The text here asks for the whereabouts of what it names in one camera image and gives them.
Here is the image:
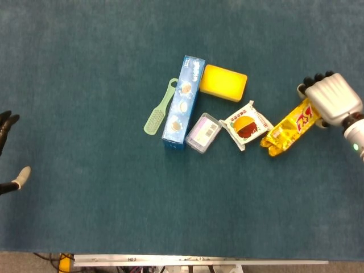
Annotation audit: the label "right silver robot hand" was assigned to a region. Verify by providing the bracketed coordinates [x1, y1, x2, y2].
[297, 71, 364, 129]

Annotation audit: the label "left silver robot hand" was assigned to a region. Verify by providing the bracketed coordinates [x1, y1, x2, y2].
[0, 110, 32, 196]

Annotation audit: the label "yellow snack bag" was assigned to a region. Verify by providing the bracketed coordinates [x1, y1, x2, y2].
[260, 98, 322, 158]

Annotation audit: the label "white burger snack packet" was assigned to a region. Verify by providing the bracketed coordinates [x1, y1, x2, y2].
[218, 100, 274, 152]

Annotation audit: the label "yellow sponge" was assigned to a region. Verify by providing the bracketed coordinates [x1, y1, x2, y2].
[199, 64, 248, 102]

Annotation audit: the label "clear plastic box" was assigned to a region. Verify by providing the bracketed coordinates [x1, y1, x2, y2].
[185, 112, 222, 154]

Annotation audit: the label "green plastic brush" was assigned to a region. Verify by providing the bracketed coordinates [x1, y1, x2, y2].
[143, 78, 179, 135]

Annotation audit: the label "blue cookie box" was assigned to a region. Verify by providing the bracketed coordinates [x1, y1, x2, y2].
[161, 55, 206, 151]

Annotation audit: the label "teal carpet table cover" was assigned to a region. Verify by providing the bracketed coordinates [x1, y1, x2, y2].
[0, 0, 364, 259]

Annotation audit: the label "yellow floor block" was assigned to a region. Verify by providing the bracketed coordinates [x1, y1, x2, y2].
[58, 252, 75, 273]

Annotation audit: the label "dark floor cables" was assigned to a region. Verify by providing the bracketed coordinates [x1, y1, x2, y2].
[33, 252, 62, 270]

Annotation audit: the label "aluminium table rail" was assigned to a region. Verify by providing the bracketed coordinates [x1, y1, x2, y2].
[73, 254, 329, 267]

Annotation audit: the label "wiring under table rail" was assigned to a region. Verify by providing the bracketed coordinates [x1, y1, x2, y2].
[115, 266, 245, 273]

